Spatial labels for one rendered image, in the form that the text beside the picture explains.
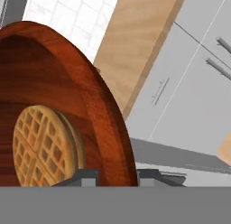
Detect grey cupboard door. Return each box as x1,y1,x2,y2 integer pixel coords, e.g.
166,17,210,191
125,22,201,142
149,44,231,157

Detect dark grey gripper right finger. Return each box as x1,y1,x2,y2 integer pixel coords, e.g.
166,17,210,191
136,168,186,187

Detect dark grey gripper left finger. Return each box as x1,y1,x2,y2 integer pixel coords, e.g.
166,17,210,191
52,168,99,187

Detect thin grey cupboard handle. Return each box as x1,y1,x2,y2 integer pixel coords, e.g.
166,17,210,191
151,77,171,107

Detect dark grey appliance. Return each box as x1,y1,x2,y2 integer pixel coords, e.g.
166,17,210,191
0,0,30,27

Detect round golden waffle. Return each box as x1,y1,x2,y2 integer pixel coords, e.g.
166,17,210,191
12,104,87,187

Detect grey bar cupboard handle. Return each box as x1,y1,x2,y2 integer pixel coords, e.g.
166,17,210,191
216,36,231,55
205,58,231,81

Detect brown wooden bowl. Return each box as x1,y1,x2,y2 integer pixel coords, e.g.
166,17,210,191
0,20,139,187

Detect grey drawer front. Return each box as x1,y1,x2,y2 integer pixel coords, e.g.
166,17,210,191
173,0,231,46
199,0,231,70

